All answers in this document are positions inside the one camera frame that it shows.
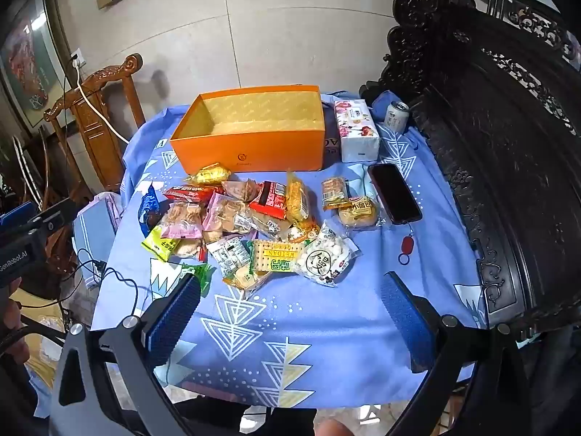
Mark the blue printed tablecloth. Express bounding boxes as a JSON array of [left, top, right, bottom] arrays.
[[90, 93, 488, 409]]

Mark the white power cable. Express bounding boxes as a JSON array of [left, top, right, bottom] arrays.
[[73, 57, 130, 145]]

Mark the blue biscuit packet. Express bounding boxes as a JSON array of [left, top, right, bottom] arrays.
[[137, 185, 161, 237]]

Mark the blue pouch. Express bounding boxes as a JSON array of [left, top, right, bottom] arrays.
[[371, 91, 395, 121]]

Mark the floral tissue box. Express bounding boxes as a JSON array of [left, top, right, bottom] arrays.
[[333, 98, 381, 163]]

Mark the wall poster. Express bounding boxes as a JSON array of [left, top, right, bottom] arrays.
[[0, 0, 64, 130]]

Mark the metal folding rack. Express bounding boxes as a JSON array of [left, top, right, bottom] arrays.
[[11, 136, 46, 205]]

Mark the red key tag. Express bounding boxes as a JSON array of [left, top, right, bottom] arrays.
[[398, 223, 416, 266]]

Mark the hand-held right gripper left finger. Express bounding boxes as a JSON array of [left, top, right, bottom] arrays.
[[48, 272, 203, 436]]

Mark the orange cardboard box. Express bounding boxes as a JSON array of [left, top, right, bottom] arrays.
[[170, 84, 325, 173]]

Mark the light blue pink-edged cloth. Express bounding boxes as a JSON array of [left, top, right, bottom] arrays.
[[73, 193, 123, 282]]

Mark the black smartphone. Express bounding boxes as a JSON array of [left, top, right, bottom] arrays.
[[367, 162, 424, 225]]

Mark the dark carved wooden furniture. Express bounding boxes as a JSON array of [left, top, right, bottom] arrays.
[[377, 0, 581, 341]]

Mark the carved wooden chair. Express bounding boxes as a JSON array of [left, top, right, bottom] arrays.
[[44, 53, 146, 191]]

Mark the black cable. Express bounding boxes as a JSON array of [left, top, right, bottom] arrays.
[[75, 259, 139, 319]]

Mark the bun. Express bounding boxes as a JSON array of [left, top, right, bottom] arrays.
[[338, 196, 386, 230]]

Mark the white drink can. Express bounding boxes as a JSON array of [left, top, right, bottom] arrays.
[[383, 101, 410, 133]]

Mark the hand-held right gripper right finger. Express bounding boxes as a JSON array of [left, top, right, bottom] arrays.
[[380, 271, 534, 436]]

